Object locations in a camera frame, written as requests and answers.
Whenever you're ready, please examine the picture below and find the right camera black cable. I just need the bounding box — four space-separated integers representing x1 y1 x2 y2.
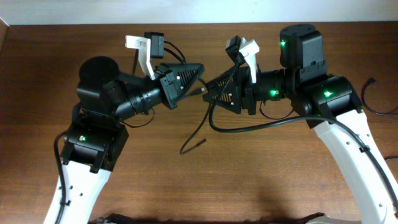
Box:
208 52 398 218

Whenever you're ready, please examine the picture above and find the camera black cable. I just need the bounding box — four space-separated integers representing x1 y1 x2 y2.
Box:
208 52 398 218
53 130 71 224

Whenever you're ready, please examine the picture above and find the left camera black cable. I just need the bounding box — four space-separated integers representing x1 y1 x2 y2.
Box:
53 130 71 224

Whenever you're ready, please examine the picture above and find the thick black cable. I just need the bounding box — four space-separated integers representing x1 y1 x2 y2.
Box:
360 77 398 117

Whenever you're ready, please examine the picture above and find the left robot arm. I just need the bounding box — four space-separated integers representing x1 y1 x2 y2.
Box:
44 56 205 223

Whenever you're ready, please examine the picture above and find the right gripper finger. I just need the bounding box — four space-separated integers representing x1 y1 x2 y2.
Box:
202 90 241 114
206 67 241 92

